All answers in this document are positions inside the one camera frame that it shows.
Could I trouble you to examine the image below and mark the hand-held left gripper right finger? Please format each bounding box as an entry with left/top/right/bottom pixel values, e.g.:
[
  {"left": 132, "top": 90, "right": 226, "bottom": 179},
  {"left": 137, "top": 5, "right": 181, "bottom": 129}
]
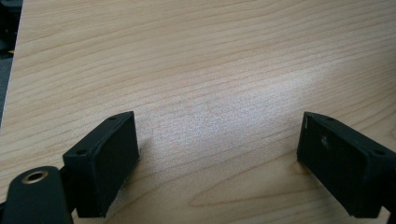
[{"left": 296, "top": 111, "right": 396, "bottom": 218}]

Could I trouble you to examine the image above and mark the dark object beside table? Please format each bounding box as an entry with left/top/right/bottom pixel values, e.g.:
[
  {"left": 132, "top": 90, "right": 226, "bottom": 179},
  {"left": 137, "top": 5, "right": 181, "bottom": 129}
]
[{"left": 0, "top": 0, "right": 24, "bottom": 59}]

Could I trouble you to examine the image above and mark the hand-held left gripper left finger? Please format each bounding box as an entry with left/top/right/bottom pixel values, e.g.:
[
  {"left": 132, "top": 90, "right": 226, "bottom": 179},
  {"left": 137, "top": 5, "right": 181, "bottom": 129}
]
[{"left": 62, "top": 110, "right": 141, "bottom": 218}]

